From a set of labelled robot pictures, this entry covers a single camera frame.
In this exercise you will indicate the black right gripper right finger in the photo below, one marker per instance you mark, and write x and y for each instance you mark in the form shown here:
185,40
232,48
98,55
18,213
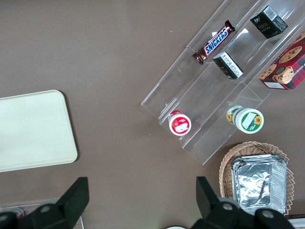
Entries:
209,205

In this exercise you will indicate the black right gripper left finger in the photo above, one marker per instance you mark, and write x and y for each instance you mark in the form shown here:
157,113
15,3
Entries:
71,202

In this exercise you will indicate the light tan wicker basket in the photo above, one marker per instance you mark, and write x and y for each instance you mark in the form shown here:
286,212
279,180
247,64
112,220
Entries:
225,171

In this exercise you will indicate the red lid white cup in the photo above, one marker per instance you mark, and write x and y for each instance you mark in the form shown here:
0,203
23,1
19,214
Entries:
179,124

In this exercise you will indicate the brown Snickers chocolate bar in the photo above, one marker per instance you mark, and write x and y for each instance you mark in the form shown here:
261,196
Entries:
215,41

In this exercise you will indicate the white rectangular snack tray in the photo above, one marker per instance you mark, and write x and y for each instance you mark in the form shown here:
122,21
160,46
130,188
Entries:
300,225

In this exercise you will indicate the clear acrylic stepped shelf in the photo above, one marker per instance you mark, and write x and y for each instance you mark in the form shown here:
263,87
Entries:
190,95

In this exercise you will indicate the green lid white cup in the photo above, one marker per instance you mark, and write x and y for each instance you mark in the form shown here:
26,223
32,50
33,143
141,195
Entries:
249,120

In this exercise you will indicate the red tartan cookie box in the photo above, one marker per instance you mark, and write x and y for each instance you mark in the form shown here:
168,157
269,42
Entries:
286,69

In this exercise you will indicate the stacked aluminium foil trays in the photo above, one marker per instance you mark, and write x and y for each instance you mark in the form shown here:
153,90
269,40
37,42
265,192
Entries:
255,183

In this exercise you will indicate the cream plastic serving tray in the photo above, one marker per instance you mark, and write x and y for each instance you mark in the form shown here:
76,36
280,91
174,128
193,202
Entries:
33,131

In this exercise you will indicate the small black carton box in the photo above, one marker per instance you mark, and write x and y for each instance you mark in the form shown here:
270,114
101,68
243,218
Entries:
227,65
267,25

